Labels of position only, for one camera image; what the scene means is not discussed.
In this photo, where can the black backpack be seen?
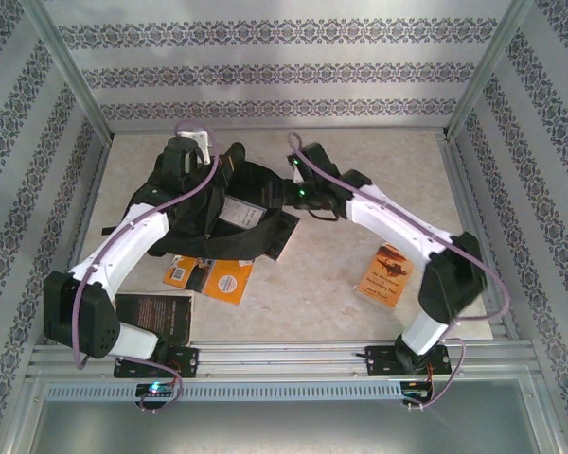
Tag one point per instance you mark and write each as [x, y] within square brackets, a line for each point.
[189, 222]

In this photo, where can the orange book with round sticker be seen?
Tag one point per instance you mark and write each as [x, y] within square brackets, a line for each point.
[227, 281]

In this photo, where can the orange Huckleberry Finn paperback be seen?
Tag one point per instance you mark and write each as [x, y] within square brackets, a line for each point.
[383, 279]

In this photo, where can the black paperback book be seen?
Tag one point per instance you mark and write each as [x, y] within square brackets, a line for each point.
[156, 317]

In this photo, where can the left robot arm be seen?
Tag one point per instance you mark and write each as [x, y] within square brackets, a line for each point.
[132, 236]

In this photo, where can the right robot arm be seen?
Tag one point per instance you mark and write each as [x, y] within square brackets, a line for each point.
[388, 222]

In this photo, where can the left controller board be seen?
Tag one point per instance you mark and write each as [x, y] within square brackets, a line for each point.
[156, 389]

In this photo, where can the controller board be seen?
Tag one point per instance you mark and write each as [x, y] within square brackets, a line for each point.
[156, 389]
[414, 391]

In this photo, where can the right controller board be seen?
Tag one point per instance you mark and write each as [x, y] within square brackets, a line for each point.
[414, 391]

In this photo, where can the grey metal sheet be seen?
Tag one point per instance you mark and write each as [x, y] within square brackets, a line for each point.
[284, 430]

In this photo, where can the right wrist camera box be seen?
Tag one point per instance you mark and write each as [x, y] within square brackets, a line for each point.
[297, 175]

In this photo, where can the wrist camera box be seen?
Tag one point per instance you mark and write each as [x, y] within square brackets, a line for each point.
[297, 175]
[194, 136]

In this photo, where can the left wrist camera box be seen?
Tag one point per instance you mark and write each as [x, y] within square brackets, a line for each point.
[194, 136]

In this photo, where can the aluminium side rail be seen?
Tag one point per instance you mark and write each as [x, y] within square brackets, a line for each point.
[474, 222]
[101, 163]

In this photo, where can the aluminium corner post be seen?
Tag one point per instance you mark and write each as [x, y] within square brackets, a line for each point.
[487, 66]
[66, 61]

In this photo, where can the aluminium mounting rail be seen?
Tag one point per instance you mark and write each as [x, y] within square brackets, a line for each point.
[284, 359]

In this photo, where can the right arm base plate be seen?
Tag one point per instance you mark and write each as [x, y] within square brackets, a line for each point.
[381, 361]

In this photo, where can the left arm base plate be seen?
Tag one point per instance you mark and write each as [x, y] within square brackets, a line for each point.
[184, 361]

